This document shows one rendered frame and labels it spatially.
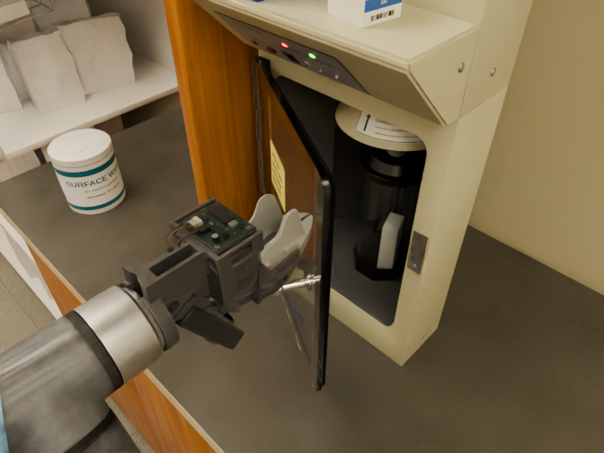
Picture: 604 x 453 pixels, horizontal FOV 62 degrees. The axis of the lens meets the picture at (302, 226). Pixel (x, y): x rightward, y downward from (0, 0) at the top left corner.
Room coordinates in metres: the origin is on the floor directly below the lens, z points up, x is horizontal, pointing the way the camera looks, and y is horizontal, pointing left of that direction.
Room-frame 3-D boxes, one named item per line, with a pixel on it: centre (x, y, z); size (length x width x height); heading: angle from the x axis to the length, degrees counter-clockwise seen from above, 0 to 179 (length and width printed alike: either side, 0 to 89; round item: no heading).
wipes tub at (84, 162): (0.93, 0.48, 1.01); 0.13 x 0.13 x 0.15
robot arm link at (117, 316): (0.26, 0.16, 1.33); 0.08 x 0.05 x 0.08; 46
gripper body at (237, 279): (0.32, 0.10, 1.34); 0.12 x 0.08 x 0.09; 136
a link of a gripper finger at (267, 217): (0.41, 0.03, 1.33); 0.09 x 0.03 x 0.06; 136
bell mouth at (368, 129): (0.65, -0.14, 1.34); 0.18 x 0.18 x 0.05
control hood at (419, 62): (0.55, -0.01, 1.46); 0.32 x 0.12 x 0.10; 46
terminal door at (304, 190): (0.54, 0.02, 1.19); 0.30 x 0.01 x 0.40; 17
